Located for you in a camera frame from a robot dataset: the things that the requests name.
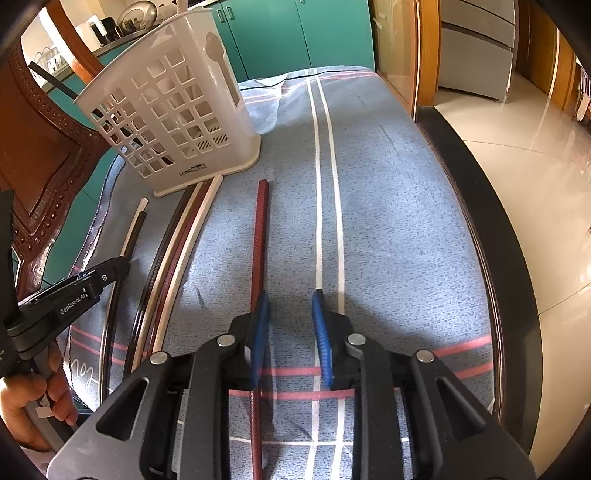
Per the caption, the blue striped cloth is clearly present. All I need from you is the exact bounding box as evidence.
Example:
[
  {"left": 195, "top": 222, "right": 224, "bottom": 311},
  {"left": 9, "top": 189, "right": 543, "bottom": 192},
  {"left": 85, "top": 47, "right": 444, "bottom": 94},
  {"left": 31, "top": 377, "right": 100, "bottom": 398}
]
[{"left": 60, "top": 67, "right": 497, "bottom": 480}]

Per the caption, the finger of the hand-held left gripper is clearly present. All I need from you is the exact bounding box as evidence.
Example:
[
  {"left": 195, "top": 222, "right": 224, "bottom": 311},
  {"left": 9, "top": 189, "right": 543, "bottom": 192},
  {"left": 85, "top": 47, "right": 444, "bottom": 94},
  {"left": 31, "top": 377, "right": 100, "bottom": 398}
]
[
  {"left": 83, "top": 256, "right": 131, "bottom": 298},
  {"left": 0, "top": 190, "right": 23, "bottom": 301}
]

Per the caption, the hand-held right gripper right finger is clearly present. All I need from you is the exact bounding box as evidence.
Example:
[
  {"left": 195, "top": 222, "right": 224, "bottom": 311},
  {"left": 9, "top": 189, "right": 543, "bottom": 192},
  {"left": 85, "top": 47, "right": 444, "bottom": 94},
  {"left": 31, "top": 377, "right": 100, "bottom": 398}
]
[{"left": 312, "top": 289, "right": 537, "bottom": 480}]

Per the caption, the carved wooden chair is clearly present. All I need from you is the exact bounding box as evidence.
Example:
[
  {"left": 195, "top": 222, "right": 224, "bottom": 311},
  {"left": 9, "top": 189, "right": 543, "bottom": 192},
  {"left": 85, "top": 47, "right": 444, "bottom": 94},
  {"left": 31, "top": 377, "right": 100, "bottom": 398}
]
[{"left": 0, "top": 28, "right": 121, "bottom": 296}]

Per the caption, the brown wooden door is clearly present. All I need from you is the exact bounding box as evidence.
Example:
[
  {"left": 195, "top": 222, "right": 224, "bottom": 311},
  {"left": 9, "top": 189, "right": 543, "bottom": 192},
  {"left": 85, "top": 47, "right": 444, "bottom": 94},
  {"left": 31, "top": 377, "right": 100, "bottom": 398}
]
[{"left": 526, "top": 0, "right": 557, "bottom": 92}]

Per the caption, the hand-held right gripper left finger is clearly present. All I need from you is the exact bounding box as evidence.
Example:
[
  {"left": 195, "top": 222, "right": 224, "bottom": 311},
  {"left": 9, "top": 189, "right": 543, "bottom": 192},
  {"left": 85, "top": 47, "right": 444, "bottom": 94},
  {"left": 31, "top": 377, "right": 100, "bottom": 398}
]
[{"left": 46, "top": 291, "right": 273, "bottom": 480}]

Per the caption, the grey refrigerator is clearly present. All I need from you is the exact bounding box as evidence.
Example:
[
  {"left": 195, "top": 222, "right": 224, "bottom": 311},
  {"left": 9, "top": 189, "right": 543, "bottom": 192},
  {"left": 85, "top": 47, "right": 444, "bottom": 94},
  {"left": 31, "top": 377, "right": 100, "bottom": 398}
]
[{"left": 436, "top": 0, "right": 517, "bottom": 103}]

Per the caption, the person's left hand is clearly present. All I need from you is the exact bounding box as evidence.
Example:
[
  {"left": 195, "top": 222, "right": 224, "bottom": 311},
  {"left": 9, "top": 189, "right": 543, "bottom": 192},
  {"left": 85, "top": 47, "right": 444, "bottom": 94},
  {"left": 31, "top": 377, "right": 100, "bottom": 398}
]
[{"left": 0, "top": 344, "right": 80, "bottom": 452}]

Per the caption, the white dish rack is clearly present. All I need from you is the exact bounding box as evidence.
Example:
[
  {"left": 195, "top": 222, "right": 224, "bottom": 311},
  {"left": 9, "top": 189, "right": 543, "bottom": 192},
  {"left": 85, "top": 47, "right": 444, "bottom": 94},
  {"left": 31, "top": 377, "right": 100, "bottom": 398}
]
[{"left": 30, "top": 44, "right": 70, "bottom": 77}]

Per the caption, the wooden doorway frame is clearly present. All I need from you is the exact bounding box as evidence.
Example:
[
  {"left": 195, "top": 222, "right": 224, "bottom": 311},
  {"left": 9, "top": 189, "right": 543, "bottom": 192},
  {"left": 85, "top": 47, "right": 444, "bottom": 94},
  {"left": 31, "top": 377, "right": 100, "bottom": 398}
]
[{"left": 554, "top": 28, "right": 580, "bottom": 118}]

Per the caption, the white plastic utensil basket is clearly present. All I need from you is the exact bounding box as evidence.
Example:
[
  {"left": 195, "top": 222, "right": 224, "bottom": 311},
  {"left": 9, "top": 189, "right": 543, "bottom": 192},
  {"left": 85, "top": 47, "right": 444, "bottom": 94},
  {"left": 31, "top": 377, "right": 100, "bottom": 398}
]
[{"left": 74, "top": 8, "right": 263, "bottom": 198}]

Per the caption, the dark red chopstick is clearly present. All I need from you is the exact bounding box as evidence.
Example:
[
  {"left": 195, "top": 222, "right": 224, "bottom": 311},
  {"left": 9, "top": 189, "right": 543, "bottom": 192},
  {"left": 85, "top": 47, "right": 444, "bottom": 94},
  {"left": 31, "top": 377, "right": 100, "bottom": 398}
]
[
  {"left": 248, "top": 179, "right": 272, "bottom": 480},
  {"left": 136, "top": 184, "right": 206, "bottom": 370}
]

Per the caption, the wood-framed glass door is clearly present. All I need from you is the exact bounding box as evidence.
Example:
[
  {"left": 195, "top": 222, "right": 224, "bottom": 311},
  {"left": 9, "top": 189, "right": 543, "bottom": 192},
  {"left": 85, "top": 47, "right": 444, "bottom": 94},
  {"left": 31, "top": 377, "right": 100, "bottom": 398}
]
[{"left": 369, "top": 0, "right": 439, "bottom": 123}]

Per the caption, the steel bowl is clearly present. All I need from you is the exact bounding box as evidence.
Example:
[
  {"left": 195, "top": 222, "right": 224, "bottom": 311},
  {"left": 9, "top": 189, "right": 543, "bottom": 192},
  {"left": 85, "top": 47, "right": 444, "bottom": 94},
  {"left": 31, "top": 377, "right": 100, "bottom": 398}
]
[{"left": 117, "top": 2, "right": 160, "bottom": 33}]

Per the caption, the black chopstick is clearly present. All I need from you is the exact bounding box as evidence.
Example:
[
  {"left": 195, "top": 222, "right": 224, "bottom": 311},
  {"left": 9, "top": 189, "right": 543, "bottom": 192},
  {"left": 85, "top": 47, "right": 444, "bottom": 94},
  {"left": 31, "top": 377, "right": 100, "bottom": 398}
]
[
  {"left": 122, "top": 185, "right": 195, "bottom": 376},
  {"left": 100, "top": 210, "right": 149, "bottom": 402},
  {"left": 28, "top": 61, "right": 175, "bottom": 166}
]

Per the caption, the black kitchen appliance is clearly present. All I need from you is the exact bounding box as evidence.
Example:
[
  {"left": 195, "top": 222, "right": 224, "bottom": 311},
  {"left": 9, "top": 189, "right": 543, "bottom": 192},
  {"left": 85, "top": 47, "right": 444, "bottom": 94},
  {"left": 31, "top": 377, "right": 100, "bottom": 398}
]
[{"left": 90, "top": 16, "right": 123, "bottom": 47}]

